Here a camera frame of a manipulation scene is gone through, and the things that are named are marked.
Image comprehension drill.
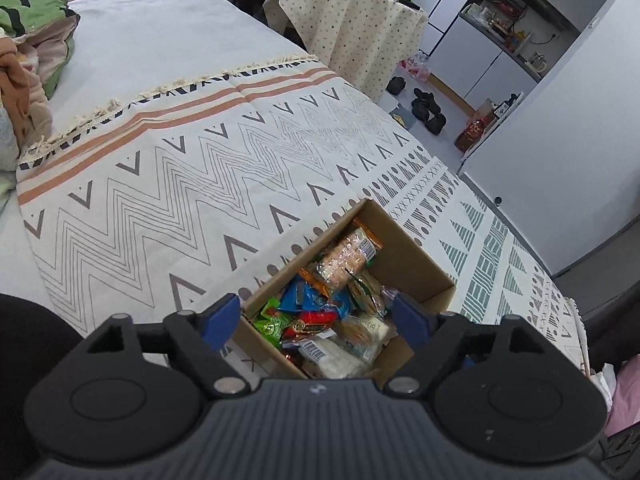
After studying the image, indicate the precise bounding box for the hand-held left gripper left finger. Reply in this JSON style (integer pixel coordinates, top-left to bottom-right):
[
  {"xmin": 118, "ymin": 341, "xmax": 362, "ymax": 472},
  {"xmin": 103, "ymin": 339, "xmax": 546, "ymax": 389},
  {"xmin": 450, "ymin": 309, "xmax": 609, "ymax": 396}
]
[{"xmin": 75, "ymin": 292, "xmax": 252, "ymax": 399}]

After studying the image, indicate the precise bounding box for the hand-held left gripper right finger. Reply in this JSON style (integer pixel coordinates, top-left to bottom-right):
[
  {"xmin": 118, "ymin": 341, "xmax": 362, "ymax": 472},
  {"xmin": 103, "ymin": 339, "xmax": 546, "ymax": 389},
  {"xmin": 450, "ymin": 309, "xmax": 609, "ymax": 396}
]
[{"xmin": 382, "ymin": 292, "xmax": 557, "ymax": 399}]

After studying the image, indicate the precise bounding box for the clear white cracker packet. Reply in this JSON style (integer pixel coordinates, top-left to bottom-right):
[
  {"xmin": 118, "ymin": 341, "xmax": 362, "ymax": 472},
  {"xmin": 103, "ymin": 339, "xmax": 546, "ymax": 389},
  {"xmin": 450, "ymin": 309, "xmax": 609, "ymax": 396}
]
[{"xmin": 340, "ymin": 312, "xmax": 391, "ymax": 361}]

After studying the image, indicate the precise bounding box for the small green snack packet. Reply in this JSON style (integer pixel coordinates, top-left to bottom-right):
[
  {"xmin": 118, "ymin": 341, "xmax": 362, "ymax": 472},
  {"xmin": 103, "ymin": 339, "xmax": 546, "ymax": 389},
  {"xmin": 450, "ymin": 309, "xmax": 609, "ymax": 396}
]
[{"xmin": 252, "ymin": 297, "xmax": 286, "ymax": 334}]

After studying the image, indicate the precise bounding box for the green-ended cookie packet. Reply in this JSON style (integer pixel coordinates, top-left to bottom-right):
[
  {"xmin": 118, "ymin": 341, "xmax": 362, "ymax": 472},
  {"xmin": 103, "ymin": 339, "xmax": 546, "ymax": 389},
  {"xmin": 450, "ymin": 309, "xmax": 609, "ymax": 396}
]
[{"xmin": 347, "ymin": 270, "xmax": 401, "ymax": 319}]

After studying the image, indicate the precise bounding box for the cardboard box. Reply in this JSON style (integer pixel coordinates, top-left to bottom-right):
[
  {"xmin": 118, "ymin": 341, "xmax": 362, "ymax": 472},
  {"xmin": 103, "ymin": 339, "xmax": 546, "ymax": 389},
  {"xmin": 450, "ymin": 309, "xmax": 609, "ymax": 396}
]
[{"xmin": 232, "ymin": 199, "xmax": 456, "ymax": 392}]

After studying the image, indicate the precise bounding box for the blue snack packet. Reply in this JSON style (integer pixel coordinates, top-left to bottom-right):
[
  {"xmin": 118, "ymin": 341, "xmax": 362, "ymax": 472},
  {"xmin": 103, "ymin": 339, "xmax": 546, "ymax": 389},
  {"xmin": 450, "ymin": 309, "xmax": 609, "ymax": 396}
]
[
  {"xmin": 325, "ymin": 290, "xmax": 356, "ymax": 319},
  {"xmin": 277, "ymin": 280, "xmax": 326, "ymax": 314}
]

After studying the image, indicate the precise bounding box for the long white cake packet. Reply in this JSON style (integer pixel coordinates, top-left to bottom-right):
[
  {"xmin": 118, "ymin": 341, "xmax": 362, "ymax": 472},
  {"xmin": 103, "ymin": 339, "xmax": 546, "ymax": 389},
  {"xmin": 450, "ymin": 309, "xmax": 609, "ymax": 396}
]
[{"xmin": 297, "ymin": 335, "xmax": 371, "ymax": 380}]

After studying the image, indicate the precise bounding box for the orange rice cracker packet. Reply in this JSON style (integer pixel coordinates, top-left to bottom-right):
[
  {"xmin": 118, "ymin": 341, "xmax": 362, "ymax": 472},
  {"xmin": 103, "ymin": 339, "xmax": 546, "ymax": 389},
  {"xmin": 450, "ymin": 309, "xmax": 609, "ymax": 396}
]
[{"xmin": 314, "ymin": 217, "xmax": 384, "ymax": 291}]

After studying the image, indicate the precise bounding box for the red snack bar packet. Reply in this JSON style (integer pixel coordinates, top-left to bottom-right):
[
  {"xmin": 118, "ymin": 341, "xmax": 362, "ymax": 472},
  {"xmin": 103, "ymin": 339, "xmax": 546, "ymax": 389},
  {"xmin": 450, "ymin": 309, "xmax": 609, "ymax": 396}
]
[{"xmin": 282, "ymin": 310, "xmax": 339, "ymax": 341}]

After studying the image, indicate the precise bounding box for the small orange snack packet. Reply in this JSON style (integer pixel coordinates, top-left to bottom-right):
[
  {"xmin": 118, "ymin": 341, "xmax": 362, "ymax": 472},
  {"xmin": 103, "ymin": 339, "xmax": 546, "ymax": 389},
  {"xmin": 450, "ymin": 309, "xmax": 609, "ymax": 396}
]
[{"xmin": 297, "ymin": 267, "xmax": 331, "ymax": 296}]

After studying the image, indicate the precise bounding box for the pink cloth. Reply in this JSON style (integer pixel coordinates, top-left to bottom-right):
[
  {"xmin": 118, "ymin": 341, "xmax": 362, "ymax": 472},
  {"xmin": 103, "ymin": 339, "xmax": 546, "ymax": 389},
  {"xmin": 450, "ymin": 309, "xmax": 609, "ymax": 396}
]
[{"xmin": 605, "ymin": 360, "xmax": 640, "ymax": 437}]

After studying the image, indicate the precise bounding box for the white crumpled cloth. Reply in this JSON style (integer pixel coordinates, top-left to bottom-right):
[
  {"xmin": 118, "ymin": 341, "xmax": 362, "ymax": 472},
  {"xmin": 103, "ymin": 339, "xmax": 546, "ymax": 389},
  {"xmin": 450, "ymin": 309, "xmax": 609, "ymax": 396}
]
[{"xmin": 592, "ymin": 362, "xmax": 621, "ymax": 396}]

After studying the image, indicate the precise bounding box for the patterned geometric blanket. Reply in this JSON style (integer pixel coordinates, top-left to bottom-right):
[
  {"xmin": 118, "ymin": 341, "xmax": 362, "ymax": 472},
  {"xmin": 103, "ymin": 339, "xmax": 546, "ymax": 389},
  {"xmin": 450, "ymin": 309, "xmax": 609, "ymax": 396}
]
[{"xmin": 17, "ymin": 52, "xmax": 597, "ymax": 377}]

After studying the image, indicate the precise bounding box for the red gift box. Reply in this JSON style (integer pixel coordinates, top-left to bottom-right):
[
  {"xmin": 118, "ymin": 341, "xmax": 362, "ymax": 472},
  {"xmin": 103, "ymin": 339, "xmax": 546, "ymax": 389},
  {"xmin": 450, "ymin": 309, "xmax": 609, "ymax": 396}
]
[{"xmin": 455, "ymin": 117, "xmax": 489, "ymax": 154}]

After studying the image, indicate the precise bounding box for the blue floor mat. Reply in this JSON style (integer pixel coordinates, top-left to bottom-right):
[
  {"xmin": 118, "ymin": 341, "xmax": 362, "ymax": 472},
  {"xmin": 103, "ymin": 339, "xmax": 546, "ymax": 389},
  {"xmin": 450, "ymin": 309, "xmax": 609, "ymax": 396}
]
[{"xmin": 390, "ymin": 105, "xmax": 416, "ymax": 129}]

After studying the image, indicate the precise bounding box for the white plastic bag on floor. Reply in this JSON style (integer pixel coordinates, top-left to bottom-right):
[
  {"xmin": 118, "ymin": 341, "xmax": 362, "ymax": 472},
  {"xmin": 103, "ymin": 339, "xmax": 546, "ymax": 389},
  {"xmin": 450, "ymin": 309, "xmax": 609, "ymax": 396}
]
[{"xmin": 402, "ymin": 51, "xmax": 431, "ymax": 84}]

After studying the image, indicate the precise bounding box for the white kitchen cabinet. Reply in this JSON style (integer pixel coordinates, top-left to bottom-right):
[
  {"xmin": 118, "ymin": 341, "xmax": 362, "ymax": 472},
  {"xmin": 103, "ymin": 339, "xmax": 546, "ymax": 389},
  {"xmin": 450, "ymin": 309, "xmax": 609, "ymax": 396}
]
[{"xmin": 425, "ymin": 10, "xmax": 544, "ymax": 111}]

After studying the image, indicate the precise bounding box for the white bed sheet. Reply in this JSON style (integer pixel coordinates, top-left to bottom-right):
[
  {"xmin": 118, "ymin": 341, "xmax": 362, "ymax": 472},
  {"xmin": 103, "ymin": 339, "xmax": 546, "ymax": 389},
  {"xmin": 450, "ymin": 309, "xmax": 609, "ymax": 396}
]
[{"xmin": 0, "ymin": 0, "xmax": 312, "ymax": 222}]

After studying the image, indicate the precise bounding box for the small table with dotted cloth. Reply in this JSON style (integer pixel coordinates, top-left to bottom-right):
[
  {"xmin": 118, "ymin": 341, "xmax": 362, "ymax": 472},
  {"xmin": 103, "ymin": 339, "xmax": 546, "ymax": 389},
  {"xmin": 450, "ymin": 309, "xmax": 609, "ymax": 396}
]
[{"xmin": 257, "ymin": 0, "xmax": 430, "ymax": 106}]

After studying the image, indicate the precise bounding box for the black grid sliding door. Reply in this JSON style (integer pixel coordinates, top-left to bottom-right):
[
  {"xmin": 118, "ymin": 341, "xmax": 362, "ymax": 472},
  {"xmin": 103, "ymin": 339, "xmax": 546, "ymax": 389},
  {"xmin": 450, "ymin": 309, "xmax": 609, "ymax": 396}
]
[{"xmin": 412, "ymin": 0, "xmax": 501, "ymax": 61}]

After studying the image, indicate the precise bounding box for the kitchen shelf rack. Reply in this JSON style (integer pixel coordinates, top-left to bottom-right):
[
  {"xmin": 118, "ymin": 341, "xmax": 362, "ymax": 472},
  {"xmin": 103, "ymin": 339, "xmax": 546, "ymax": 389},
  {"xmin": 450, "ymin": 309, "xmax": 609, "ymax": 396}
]
[{"xmin": 460, "ymin": 0, "xmax": 531, "ymax": 54}]

